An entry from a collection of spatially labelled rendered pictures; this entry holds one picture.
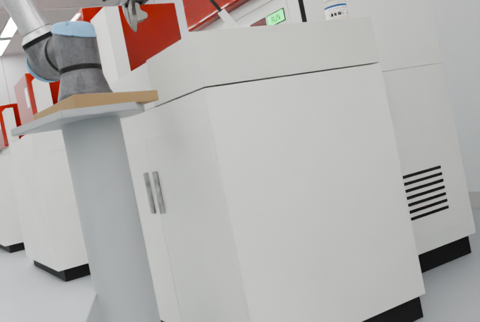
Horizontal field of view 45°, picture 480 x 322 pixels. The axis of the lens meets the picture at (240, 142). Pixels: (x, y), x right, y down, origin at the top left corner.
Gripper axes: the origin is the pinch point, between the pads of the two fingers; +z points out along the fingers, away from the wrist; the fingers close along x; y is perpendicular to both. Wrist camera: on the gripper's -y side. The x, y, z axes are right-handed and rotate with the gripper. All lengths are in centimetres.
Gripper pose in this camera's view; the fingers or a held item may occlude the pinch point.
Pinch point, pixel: (132, 28)
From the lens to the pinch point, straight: 200.7
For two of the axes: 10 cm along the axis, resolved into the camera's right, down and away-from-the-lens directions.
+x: -4.9, 0.9, 8.7
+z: 2.0, 9.8, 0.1
